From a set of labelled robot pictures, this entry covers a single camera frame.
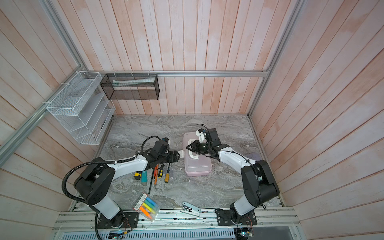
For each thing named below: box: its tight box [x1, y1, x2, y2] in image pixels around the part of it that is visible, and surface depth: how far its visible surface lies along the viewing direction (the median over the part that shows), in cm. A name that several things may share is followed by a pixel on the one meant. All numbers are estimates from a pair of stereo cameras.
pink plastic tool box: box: [183, 132, 213, 177], surface depth 85 cm
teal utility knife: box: [141, 170, 148, 186], surface depth 88 cm
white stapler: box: [180, 201, 201, 217], surface depth 77 cm
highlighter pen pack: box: [132, 192, 163, 222], surface depth 78 cm
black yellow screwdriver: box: [158, 167, 164, 179], surface depth 89 cm
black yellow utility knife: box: [134, 172, 142, 180], surface depth 89 cm
